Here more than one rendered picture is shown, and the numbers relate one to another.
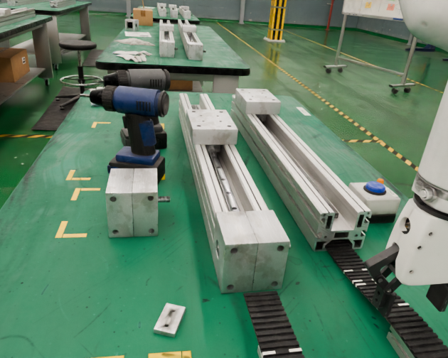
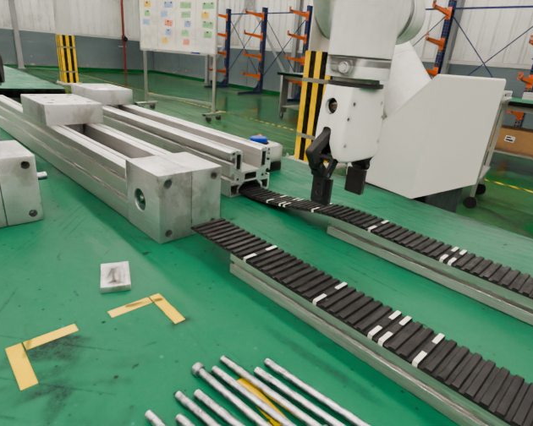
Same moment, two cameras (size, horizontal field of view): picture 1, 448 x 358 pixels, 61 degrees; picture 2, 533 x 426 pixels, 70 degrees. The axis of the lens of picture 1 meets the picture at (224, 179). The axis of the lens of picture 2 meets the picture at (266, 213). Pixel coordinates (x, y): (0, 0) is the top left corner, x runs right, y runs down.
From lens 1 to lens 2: 0.22 m
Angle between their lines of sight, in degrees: 31
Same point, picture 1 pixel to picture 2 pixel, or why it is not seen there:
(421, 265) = (350, 139)
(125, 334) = (62, 307)
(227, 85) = not seen: hidden behind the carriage
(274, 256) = (209, 187)
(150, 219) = (29, 197)
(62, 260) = not seen: outside the picture
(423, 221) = (348, 93)
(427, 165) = (340, 40)
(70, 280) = not seen: outside the picture
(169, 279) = (88, 248)
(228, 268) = (164, 208)
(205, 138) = (63, 116)
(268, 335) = (239, 247)
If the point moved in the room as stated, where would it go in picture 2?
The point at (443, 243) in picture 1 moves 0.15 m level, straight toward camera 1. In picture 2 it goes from (362, 113) to (390, 134)
